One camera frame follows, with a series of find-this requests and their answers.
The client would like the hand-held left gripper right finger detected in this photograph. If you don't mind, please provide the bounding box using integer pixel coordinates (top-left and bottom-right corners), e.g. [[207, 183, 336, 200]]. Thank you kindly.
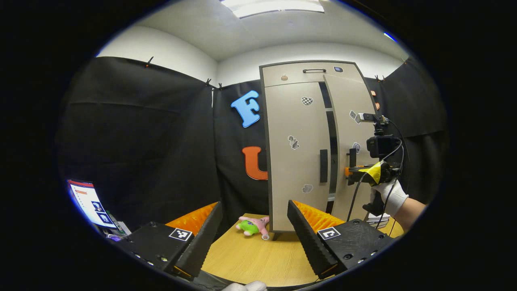
[[287, 199, 401, 280]]

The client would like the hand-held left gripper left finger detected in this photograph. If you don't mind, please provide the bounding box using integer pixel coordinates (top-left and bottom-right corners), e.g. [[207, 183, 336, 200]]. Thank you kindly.
[[115, 201, 223, 281]]

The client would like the grey double-door shoe cabinet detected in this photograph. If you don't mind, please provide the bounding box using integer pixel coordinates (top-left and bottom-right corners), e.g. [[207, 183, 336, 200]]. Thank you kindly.
[[259, 61, 380, 241]]

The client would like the grey cabinet door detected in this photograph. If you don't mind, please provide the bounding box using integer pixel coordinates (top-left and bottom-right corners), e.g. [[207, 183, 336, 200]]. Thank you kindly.
[[323, 75, 381, 222], [265, 82, 332, 232]]

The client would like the grey cabinet drawer front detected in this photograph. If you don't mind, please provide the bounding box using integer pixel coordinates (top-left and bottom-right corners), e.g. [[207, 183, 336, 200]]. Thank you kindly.
[[262, 63, 364, 87]]

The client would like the pink and green plush toy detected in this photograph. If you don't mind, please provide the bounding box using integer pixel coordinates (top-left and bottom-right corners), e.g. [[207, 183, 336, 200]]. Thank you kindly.
[[236, 216, 270, 240]]

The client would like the black backdrop cloth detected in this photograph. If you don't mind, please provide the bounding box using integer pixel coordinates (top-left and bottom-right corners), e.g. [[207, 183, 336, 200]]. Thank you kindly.
[[55, 57, 449, 239]]

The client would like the computer monitor screen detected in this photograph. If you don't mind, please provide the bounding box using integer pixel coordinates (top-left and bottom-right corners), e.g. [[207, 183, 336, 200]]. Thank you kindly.
[[67, 179, 118, 230]]

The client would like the large ceiling light panel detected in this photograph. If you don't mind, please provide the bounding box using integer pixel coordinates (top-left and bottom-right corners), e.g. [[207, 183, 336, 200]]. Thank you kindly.
[[220, 0, 325, 19]]

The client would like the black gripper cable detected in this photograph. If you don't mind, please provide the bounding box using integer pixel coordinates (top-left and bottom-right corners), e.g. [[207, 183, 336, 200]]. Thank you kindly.
[[346, 119, 405, 229]]

